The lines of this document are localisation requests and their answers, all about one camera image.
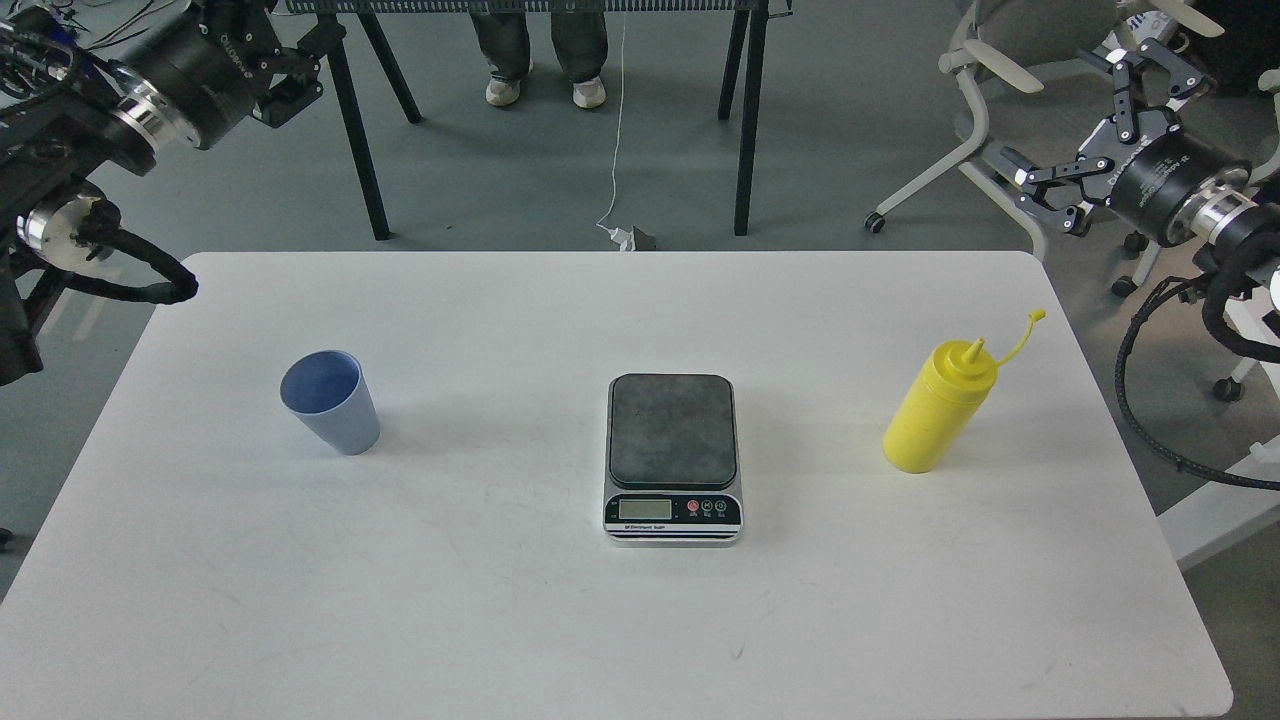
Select yellow squeeze bottle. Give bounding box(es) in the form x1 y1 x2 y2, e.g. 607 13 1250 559
882 309 1046 474

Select digital kitchen scale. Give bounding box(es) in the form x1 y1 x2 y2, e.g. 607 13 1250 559
602 373 745 546

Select white power adapter on floor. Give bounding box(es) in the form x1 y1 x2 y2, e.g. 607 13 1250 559
605 227 658 252

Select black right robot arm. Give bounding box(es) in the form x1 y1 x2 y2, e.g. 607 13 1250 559
1007 40 1277 491

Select white hanging cable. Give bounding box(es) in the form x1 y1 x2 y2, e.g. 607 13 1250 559
596 12 630 236

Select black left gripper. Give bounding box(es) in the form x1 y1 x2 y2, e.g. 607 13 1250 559
137 1 346 150

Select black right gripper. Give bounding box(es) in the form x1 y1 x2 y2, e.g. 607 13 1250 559
998 38 1252 247

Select blue plastic cup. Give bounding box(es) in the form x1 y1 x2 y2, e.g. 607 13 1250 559
279 350 381 456

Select black table frame legs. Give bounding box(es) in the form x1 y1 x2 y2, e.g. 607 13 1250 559
262 0 795 242

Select grey office chair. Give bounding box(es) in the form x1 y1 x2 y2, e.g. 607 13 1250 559
865 1 1275 259

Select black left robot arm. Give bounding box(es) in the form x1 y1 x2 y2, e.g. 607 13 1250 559
1 1 346 384

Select person legs with sneakers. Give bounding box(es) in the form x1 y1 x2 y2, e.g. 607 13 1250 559
468 10 611 110

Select white side table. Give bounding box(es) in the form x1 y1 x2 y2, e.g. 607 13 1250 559
1157 290 1280 571

